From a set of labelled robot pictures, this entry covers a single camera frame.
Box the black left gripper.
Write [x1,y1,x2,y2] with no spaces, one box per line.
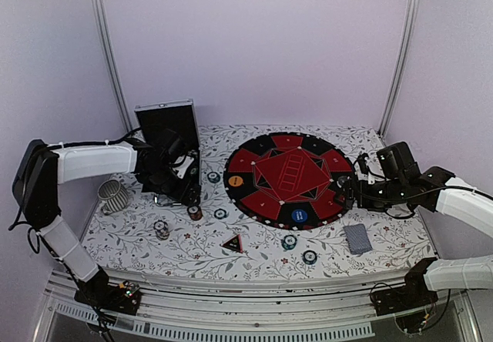
[145,163,203,207]

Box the orange big blind button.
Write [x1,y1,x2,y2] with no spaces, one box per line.
[228,176,243,187]

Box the blue small blind button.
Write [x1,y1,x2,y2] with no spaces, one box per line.
[291,210,308,223]

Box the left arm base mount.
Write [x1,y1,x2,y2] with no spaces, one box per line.
[74,280,142,316]

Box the round red black poker mat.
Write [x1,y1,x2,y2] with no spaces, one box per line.
[223,132,354,230]

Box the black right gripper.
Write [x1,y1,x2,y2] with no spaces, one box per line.
[334,177,407,213]

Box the blue green 50 chip pile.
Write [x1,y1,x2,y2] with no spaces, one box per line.
[281,235,297,250]
[302,250,317,265]
[207,172,221,183]

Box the blue loose card deck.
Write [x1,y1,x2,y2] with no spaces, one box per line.
[343,223,373,255]

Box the red black 100 chip stack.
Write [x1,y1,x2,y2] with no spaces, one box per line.
[187,205,203,221]

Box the front aluminium rail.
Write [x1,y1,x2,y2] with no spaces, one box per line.
[33,270,486,341]

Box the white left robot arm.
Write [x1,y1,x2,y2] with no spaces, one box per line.
[9,129,201,307]

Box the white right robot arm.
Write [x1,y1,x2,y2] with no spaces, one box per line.
[337,142,492,308]

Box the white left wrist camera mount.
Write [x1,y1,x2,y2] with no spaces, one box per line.
[172,153,200,179]

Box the blue green 50 chip stack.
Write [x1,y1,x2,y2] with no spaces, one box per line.
[214,209,228,220]

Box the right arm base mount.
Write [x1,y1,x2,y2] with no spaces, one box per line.
[369,270,438,316]

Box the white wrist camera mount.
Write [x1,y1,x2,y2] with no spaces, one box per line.
[356,153,387,184]
[172,153,200,179]

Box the striped ceramic cup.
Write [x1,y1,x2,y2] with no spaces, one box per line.
[97,179,129,216]

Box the aluminium poker case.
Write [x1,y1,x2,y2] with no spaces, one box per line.
[135,99,201,206]

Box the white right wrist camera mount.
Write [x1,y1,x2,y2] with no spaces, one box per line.
[356,153,387,184]

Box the black triangular dealer plate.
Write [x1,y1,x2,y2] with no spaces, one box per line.
[221,234,243,253]

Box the left aluminium frame post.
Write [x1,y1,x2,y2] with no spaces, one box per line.
[92,0,132,132]

